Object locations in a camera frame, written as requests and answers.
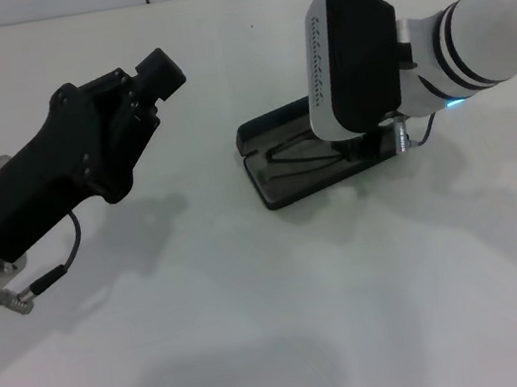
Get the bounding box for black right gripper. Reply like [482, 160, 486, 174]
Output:
[332, 126, 396, 165]

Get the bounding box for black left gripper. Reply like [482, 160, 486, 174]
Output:
[0, 44, 213, 266]

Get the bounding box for black glasses case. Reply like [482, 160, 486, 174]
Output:
[229, 81, 418, 215]

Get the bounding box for black glasses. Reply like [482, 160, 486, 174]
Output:
[262, 120, 363, 176]

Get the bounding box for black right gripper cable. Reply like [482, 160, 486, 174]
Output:
[390, 106, 442, 156]

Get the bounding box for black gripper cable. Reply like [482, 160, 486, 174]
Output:
[0, 207, 94, 318]
[390, 106, 442, 156]

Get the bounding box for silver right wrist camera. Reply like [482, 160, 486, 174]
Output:
[287, 0, 416, 144]

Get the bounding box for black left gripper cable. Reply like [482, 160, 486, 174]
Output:
[0, 207, 94, 318]

